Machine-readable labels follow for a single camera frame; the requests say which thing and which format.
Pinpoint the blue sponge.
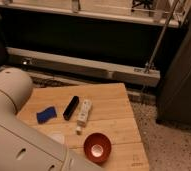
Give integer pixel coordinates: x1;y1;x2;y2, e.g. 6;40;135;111
36;106;57;124

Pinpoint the black rectangular block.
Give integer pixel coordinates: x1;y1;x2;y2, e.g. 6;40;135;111
63;96;79;120

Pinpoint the grey metal rail beam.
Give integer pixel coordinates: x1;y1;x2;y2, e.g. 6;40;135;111
7;47;160;87

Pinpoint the metal pole stand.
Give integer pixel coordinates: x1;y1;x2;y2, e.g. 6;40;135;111
144;0;180;73

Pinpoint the red bowl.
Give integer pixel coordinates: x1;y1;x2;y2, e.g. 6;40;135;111
84;133;112;164

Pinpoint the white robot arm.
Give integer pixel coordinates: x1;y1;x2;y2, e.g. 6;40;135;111
0;68;104;171

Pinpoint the white remote controller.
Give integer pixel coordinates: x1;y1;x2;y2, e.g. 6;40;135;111
76;99;92;135

